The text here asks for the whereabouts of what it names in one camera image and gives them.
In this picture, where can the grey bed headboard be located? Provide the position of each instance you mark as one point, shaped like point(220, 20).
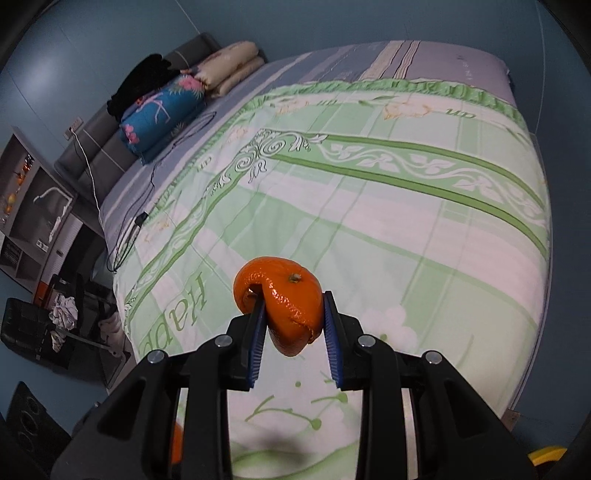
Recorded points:
point(92, 152)

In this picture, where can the small orange ornaments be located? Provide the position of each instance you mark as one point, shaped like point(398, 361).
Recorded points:
point(21, 177)

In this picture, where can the beige folded quilt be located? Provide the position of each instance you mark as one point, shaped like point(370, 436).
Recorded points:
point(231, 64)

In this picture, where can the black speaker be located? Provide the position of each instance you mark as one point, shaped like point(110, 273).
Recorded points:
point(32, 415)

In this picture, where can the black charger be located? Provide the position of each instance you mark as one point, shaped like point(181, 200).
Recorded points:
point(141, 218)

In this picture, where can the white shelf unit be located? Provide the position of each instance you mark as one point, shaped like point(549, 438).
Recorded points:
point(27, 221)

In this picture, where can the white desk lamp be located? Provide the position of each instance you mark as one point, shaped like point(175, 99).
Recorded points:
point(60, 217)

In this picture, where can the black clothes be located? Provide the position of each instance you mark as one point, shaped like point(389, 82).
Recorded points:
point(138, 83)

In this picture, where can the green printed quilt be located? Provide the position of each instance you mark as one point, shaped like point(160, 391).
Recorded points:
point(369, 230)

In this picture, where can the beige cloth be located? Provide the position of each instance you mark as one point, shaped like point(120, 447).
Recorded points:
point(111, 330)

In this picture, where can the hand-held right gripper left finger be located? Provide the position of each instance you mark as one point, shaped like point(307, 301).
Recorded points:
point(256, 350)

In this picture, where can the blue floral folded quilt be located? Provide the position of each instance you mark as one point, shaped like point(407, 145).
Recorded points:
point(157, 115)

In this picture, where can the black storage crate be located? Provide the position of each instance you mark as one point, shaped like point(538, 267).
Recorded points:
point(23, 327)

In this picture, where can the wall socket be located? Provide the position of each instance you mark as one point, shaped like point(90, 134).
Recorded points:
point(75, 128)

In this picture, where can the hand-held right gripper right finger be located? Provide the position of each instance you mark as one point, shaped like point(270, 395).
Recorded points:
point(333, 346)

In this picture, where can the bed with striped sheet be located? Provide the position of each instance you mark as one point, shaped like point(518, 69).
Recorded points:
point(323, 64)

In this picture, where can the white cloth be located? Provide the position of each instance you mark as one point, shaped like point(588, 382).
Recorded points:
point(63, 313)

